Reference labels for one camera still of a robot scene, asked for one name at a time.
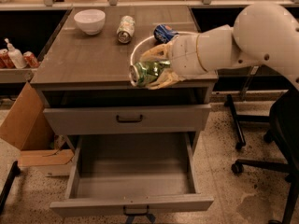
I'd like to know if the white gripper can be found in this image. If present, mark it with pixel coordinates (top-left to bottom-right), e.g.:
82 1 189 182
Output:
139 34 206 90

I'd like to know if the green crushed can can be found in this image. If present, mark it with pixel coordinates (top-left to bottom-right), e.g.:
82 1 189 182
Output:
129 61 170 87

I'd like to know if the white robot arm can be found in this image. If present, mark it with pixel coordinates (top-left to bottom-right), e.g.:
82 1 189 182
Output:
140 2 299 89

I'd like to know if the blue pepsi can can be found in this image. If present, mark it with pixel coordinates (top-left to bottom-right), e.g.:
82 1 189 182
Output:
153 24 178 44

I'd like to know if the white green soda can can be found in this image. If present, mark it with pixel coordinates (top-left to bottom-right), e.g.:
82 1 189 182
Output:
117 16 135 44

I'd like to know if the grey drawer cabinet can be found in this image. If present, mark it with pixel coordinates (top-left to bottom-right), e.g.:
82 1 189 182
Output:
31 6 218 145

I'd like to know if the open grey middle drawer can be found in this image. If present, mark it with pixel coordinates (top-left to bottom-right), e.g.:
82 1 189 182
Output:
50 133 213 217

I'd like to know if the closed grey top drawer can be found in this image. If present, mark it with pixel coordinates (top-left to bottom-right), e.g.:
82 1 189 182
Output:
44 105 211 135

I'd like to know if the red soda can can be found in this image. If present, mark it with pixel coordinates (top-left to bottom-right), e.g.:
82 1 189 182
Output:
23 51 39 68

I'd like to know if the red can at edge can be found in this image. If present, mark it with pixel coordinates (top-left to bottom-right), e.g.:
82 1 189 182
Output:
0 49 15 68

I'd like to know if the white bowl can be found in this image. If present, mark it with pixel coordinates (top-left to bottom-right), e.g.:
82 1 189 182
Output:
74 9 106 35

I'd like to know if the black table leg base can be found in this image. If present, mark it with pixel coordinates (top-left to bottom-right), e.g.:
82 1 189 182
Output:
224 94 269 150

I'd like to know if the black office chair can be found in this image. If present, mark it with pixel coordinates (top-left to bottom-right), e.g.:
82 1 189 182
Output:
231 91 299 224

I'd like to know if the white pump bottle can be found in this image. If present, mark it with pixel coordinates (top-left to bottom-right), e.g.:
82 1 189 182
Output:
5 38 27 69

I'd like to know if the brown cardboard box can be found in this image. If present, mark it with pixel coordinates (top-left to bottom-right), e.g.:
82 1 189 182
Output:
0 83 74 176

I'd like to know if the black stand leg left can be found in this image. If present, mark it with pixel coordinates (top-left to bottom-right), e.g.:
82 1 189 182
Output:
0 161 21 215

